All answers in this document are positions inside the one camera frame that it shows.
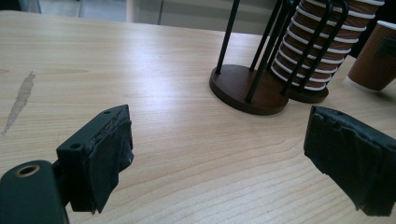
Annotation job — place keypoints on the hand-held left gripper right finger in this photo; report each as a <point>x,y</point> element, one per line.
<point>351,152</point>

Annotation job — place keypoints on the empty wooden-base cup holder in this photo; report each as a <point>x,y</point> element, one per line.
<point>236,87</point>

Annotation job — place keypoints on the single brown ribbed paper cup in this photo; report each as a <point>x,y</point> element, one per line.
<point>373,62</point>

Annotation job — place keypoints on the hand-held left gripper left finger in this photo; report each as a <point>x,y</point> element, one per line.
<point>102,161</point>

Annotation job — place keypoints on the wooden-base cup holder with cups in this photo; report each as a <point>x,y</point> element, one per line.
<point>311,95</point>

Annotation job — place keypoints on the stack of brown paper cups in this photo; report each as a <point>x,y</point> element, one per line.
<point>358,20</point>

